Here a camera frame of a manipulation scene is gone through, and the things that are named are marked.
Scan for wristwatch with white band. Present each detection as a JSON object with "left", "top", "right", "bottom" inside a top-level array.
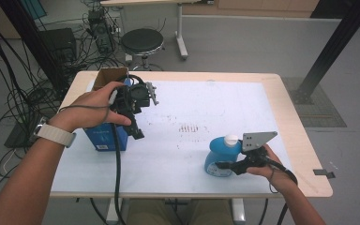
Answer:
[{"left": 32, "top": 116, "right": 78, "bottom": 148}]

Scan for thin grey cable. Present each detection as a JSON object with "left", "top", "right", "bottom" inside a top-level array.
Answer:
[
  {"left": 57, "top": 88, "right": 120, "bottom": 115},
  {"left": 267, "top": 168, "right": 279, "bottom": 195}
]

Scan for person's khaki trousers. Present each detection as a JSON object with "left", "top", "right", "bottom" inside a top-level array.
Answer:
[{"left": 126, "top": 199, "right": 233, "bottom": 225}]

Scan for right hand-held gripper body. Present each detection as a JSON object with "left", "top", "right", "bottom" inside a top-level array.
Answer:
[{"left": 230, "top": 130, "right": 278, "bottom": 176}]

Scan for blue bottle with white cap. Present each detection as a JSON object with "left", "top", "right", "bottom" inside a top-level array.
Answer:
[{"left": 203, "top": 134, "right": 243, "bottom": 178}]

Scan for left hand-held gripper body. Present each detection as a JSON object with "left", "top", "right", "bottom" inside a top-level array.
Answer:
[{"left": 109, "top": 74, "right": 160, "bottom": 115}]

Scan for person's right hand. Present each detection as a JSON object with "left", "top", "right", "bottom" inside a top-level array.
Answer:
[{"left": 246, "top": 144, "right": 298, "bottom": 197}]

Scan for person's left hand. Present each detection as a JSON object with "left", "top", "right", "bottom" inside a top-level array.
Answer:
[{"left": 50, "top": 81, "right": 133, "bottom": 135}]

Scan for tangle of black cables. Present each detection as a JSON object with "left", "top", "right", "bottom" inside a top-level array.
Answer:
[{"left": 0, "top": 0, "right": 170, "bottom": 201}]

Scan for white table leg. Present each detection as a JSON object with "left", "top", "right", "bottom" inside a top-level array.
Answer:
[
  {"left": 231, "top": 198, "right": 247, "bottom": 225},
  {"left": 106, "top": 198, "right": 129, "bottom": 225}
]

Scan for grey computer tower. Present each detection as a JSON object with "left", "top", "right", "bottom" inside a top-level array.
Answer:
[{"left": 87, "top": 7, "right": 116, "bottom": 54}]

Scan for black metal frame post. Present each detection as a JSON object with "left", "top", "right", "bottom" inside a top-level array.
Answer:
[
  {"left": 0, "top": 0, "right": 65, "bottom": 88},
  {"left": 289, "top": 0, "right": 360, "bottom": 106}
]

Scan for black round stool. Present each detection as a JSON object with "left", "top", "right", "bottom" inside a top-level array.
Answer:
[{"left": 120, "top": 27, "right": 165, "bottom": 69}]

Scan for white desk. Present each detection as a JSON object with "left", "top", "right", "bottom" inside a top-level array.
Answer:
[{"left": 99, "top": 0, "right": 215, "bottom": 61}]

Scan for black tape strip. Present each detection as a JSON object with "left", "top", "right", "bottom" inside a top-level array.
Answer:
[{"left": 312, "top": 169, "right": 336, "bottom": 180}]

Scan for teal board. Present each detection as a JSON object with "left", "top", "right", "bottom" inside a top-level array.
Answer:
[{"left": 20, "top": 0, "right": 48, "bottom": 20}]

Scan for white table mat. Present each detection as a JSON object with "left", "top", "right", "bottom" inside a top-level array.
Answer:
[{"left": 50, "top": 80, "right": 294, "bottom": 195}]

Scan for black equipment box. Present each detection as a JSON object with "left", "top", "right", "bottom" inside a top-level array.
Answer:
[{"left": 38, "top": 27, "right": 78, "bottom": 64}]

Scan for blue cardboard box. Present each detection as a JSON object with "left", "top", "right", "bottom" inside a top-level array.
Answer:
[{"left": 83, "top": 67, "right": 134, "bottom": 152}]

